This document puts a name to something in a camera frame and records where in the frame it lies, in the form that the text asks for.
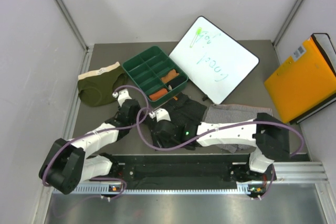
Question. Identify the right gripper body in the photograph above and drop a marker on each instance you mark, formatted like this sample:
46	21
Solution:
165	144

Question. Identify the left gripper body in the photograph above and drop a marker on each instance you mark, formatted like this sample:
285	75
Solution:
134	118

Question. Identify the black dotted underwear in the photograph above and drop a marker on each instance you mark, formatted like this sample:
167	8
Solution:
184	112

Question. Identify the olive green underwear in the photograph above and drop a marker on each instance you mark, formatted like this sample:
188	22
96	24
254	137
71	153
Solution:
95	87

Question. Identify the green compartment tray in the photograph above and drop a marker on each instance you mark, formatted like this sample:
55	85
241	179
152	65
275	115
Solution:
146	70

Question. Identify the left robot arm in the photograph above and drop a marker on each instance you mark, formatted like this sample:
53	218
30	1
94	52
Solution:
69	162

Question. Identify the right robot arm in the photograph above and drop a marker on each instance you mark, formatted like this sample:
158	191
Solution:
268	136

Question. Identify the grey striped underwear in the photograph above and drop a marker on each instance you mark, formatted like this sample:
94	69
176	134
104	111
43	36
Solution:
232	113

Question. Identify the orange rolled cloth front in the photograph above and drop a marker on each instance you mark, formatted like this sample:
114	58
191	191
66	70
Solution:
157	95

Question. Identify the orange rolled cloth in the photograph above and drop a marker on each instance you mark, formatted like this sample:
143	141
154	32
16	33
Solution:
157	95
170	76

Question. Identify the black rolled cloth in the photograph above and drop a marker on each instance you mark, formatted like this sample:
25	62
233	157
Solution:
172	84

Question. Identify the orange rolled cloth back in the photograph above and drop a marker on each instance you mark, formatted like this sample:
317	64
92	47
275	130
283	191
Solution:
170	76

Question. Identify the white whiteboard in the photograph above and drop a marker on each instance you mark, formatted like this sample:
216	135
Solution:
217	63

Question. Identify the orange clipboard folder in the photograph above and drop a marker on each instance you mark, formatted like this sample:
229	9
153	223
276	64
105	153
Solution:
305	83

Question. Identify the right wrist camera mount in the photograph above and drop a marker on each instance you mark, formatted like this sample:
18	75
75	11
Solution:
160	114

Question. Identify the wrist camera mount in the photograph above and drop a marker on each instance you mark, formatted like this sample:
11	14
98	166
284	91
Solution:
121	96
160	114

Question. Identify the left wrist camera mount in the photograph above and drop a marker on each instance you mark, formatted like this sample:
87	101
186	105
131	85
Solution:
121	96

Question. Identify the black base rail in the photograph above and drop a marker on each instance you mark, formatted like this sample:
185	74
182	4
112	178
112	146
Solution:
187	171

